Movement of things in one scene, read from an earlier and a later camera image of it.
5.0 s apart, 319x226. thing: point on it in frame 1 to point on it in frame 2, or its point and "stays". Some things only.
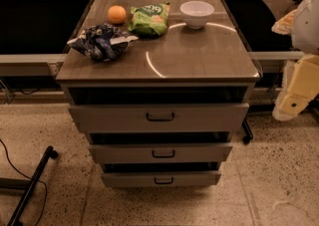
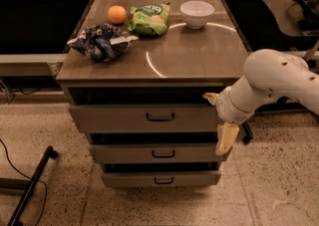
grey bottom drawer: [159, 179] stays
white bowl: [196, 13] stays
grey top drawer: [97, 118] stays
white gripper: [307, 26] to [228, 107]
